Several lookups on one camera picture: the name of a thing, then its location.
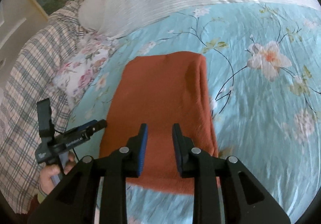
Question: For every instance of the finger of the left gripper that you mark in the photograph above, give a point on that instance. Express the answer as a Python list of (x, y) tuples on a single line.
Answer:
[(81, 128), (100, 125)]

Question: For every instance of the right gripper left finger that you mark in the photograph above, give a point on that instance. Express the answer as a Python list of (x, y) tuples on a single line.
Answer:
[(74, 199)]

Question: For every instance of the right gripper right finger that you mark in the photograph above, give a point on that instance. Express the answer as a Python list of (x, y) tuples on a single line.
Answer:
[(225, 191)]

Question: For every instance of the rust orange knit garment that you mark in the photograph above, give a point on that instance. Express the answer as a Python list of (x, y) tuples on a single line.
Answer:
[(161, 91)]

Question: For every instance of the left forearm sleeve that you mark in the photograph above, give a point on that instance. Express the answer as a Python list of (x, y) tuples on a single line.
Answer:
[(35, 203)]

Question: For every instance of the left hand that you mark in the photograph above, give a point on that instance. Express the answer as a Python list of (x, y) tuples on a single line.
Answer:
[(46, 184)]

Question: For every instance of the white pink floral pillow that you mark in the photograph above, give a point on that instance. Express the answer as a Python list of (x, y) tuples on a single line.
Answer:
[(76, 74)]

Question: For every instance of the plaid checkered blanket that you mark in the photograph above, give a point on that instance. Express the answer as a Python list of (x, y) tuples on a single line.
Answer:
[(29, 82)]

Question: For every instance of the light blue floral quilt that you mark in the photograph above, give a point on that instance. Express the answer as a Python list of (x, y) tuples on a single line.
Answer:
[(263, 76)]

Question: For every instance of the black camera box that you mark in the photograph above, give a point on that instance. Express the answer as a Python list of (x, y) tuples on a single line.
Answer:
[(46, 127)]

